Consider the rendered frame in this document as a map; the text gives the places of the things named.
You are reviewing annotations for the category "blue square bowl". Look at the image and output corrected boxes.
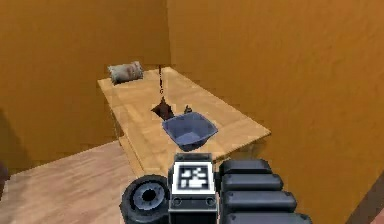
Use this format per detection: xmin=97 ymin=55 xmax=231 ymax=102
xmin=161 ymin=111 xmax=219 ymax=153

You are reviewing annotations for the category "light wooden table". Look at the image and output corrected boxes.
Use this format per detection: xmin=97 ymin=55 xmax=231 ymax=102
xmin=96 ymin=66 xmax=272 ymax=179

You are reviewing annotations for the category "dark brown lump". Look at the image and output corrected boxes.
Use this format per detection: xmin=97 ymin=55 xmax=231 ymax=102
xmin=150 ymin=97 xmax=176 ymax=122

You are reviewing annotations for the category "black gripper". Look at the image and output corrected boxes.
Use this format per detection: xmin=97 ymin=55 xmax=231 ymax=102
xmin=119 ymin=174 xmax=173 ymax=224

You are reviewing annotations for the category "grey beige rolled cloth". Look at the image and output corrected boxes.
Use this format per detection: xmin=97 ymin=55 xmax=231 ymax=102
xmin=107 ymin=60 xmax=145 ymax=86

